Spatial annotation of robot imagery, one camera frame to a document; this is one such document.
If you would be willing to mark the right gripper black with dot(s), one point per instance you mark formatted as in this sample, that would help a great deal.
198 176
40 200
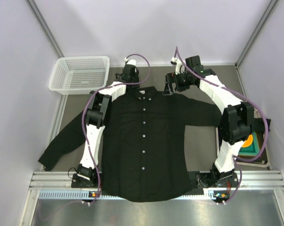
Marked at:
169 80

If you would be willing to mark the black button shirt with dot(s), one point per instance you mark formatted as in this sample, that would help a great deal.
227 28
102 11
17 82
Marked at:
143 157

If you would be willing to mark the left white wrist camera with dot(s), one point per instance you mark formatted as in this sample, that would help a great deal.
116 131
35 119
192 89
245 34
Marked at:
130 63

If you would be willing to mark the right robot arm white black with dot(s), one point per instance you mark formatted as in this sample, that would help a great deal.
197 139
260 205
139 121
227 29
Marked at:
237 116

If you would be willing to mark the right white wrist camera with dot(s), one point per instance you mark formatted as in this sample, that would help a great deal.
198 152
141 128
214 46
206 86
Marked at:
179 68

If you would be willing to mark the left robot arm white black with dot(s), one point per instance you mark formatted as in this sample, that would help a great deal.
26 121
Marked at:
96 117

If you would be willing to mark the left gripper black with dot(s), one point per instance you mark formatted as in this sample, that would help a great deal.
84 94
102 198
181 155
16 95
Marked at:
131 83

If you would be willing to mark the orange bowl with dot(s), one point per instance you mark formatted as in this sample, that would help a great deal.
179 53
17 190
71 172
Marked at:
249 140

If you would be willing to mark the metal tray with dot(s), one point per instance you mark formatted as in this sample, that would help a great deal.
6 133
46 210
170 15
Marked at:
264 165

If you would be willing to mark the grey slotted cable duct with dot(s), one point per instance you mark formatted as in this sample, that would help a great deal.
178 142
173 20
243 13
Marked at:
90 195

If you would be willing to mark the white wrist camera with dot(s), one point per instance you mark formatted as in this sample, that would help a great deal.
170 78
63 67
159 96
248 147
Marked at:
130 63
179 68

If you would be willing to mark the white perforated plastic basket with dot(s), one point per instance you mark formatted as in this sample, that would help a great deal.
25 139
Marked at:
79 75

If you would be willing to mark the aluminium rail frame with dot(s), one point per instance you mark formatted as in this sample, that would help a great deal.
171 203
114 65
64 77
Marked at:
259 201

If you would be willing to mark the green black mat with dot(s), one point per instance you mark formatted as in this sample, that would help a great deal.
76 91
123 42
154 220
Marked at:
254 149

